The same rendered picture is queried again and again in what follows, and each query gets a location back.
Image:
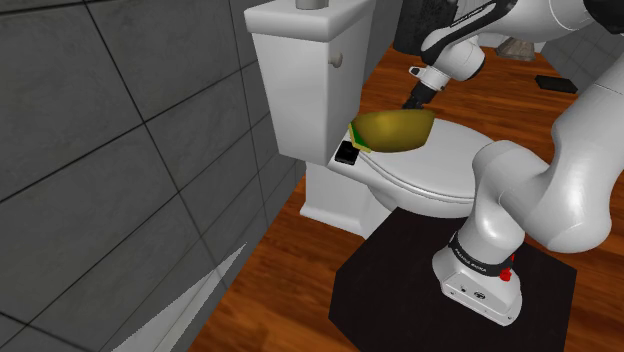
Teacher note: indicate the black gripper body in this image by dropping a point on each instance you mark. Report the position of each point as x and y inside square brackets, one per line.
[418, 96]

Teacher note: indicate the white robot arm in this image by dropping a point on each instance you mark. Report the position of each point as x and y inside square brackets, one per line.
[575, 195]

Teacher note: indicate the olive yellow bowl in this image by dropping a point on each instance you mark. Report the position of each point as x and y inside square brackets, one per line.
[396, 129]

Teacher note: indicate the dark textured cabinet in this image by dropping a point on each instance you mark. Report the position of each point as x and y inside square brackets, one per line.
[414, 24]

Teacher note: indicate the small black box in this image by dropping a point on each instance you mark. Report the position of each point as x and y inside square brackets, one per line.
[347, 152]

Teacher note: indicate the white toilet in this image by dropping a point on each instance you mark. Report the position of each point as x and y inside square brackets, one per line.
[312, 83]

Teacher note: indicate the flat black rectangular object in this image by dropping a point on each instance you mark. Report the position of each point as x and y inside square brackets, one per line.
[556, 83]

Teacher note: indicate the black robot stand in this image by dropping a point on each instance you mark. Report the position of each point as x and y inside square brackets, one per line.
[390, 302]

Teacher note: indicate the grey brown pedestal base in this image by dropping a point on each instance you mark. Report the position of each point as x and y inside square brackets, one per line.
[516, 48]

